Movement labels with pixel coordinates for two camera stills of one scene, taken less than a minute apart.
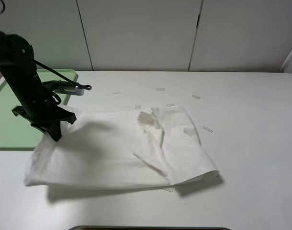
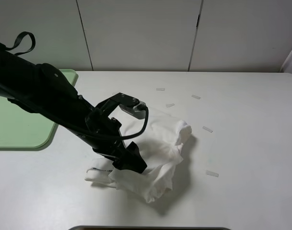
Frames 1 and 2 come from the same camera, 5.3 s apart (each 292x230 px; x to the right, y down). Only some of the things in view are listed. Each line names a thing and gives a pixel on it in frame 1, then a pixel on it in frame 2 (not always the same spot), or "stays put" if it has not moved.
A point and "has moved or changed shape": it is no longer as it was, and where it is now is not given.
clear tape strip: x=196 y=97 stays put
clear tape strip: x=207 y=129 stays put
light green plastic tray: x=12 y=132 stays put
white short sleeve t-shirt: x=104 y=148 has moved or changed shape
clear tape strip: x=169 y=189 to x=212 y=173
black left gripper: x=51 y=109 to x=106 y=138
